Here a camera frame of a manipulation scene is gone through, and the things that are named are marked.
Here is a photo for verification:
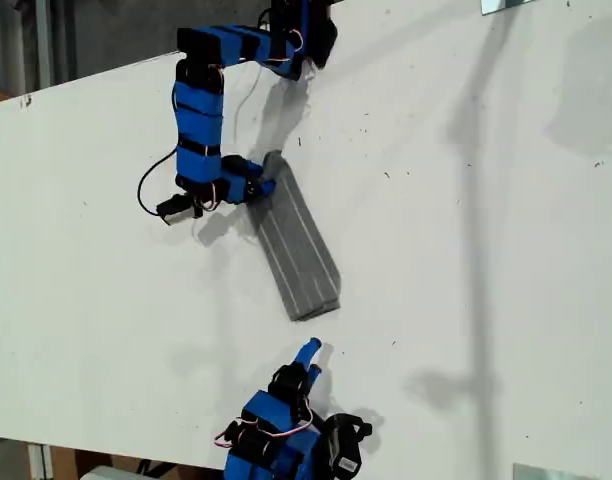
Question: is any grey striped square towel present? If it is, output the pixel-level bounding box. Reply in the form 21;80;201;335
244;149;344;323

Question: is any white table leg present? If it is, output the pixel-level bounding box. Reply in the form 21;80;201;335
27;442;55;480

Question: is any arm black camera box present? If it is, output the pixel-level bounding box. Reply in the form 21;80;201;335
155;193;198;227
324;412;374;480

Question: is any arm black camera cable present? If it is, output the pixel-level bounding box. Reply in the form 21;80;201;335
136;149;180;219

